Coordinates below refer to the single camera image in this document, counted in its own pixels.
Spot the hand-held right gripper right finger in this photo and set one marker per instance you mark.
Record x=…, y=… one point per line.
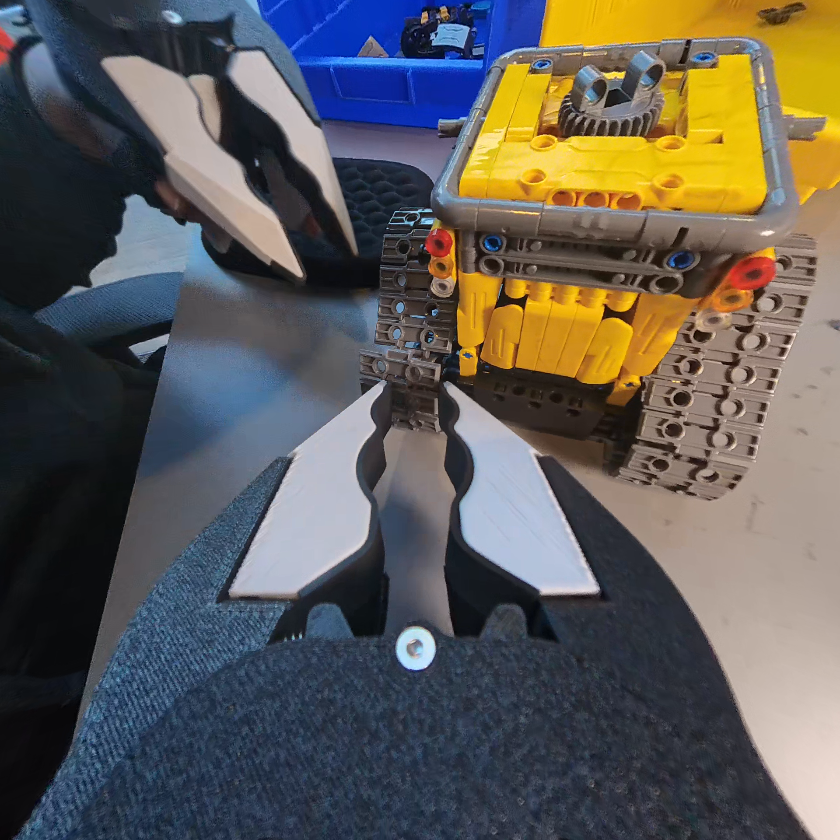
x=525, y=525

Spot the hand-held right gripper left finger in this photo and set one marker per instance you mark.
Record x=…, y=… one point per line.
x=309, y=525

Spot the blue storage bin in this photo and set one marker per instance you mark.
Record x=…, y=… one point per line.
x=341, y=66

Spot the yellow toy brick bulldozer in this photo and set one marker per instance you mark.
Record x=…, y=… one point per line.
x=617, y=223

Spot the small dark brick part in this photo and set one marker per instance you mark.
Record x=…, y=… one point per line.
x=782, y=12

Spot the yellow storage bin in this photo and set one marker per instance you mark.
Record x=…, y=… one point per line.
x=814, y=145

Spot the black quilted wrist rest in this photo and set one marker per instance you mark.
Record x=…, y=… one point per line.
x=374, y=197

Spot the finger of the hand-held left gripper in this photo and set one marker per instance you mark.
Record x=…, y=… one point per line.
x=197, y=171
x=282, y=118

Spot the person's left hand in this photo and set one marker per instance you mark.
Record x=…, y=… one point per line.
x=184, y=204

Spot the cluster of dark brick parts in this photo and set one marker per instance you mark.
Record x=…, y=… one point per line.
x=446, y=33

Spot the person's left forearm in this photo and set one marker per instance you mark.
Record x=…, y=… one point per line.
x=59, y=197

